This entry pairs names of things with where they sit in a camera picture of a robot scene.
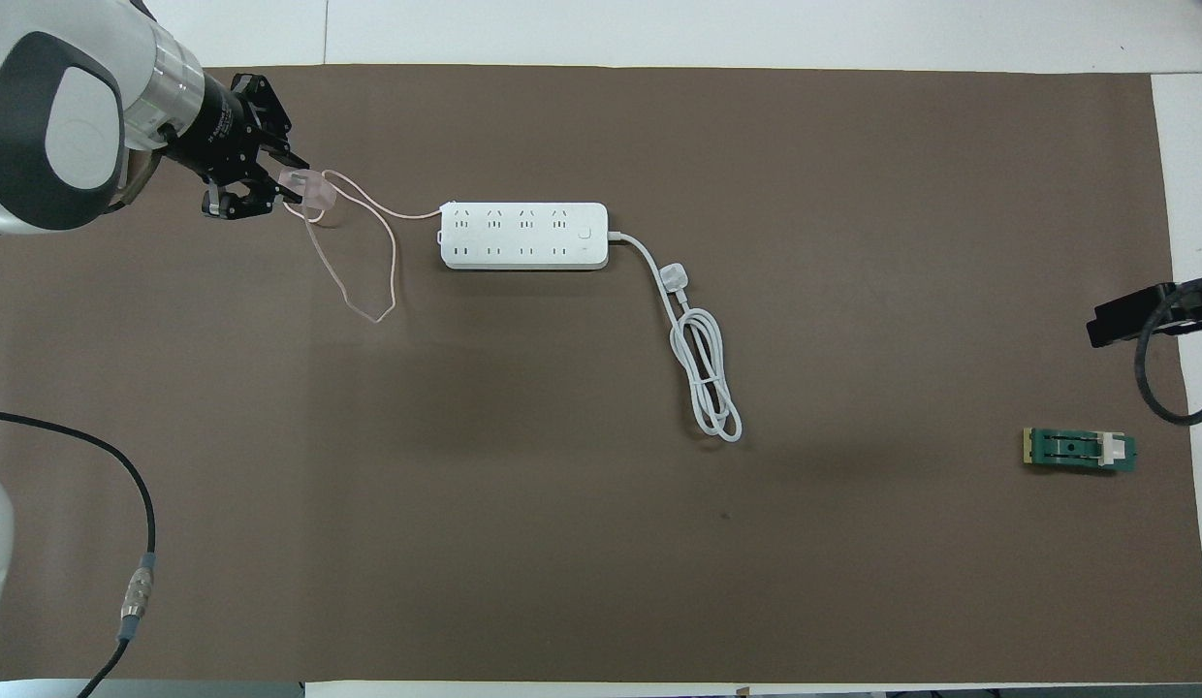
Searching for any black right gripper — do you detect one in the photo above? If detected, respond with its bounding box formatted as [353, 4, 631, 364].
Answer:
[1089, 276, 1202, 348]

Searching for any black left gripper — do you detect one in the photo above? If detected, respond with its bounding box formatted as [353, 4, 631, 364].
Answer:
[165, 73, 311, 222]

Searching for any pink charger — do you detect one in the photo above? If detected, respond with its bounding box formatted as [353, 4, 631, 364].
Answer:
[279, 169, 338, 212]

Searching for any pink charging cable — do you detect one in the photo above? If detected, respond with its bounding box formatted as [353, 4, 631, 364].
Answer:
[300, 170, 447, 324]

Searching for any white power strip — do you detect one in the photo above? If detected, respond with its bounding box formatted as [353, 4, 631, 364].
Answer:
[440, 202, 610, 271]

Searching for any green circuit board module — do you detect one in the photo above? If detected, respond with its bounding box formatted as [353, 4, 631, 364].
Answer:
[1023, 427, 1138, 476]

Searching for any brown table mat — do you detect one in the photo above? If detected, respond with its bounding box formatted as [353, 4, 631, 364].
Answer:
[0, 64, 1202, 684]

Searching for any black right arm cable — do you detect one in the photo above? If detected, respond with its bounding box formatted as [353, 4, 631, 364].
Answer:
[1134, 276, 1202, 426]

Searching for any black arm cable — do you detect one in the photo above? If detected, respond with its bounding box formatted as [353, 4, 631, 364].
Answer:
[0, 409, 158, 698]
[1134, 276, 1202, 426]

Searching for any white power cord with plug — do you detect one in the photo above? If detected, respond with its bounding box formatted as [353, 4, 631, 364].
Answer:
[607, 231, 743, 444]

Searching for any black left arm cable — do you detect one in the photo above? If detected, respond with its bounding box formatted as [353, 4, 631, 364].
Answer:
[0, 409, 158, 698]

